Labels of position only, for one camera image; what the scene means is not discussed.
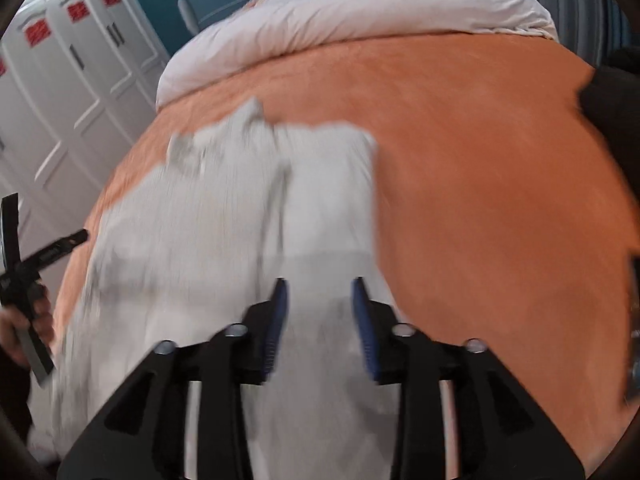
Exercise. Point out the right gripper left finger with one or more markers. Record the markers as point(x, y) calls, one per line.
point(139, 433)

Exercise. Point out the orange plush bed blanket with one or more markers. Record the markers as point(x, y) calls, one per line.
point(498, 213)

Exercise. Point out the pale pink rolled duvet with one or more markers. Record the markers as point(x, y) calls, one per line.
point(273, 28)

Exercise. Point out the black garment on bed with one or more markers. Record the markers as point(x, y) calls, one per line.
point(610, 101)

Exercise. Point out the operator left hand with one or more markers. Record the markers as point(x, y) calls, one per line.
point(12, 321)

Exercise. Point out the white padded zip jacket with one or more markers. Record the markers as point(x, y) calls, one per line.
point(203, 236)

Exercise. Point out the white panelled wardrobe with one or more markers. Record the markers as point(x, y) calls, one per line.
point(78, 89)

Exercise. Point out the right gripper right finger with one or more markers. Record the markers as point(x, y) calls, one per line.
point(502, 432)

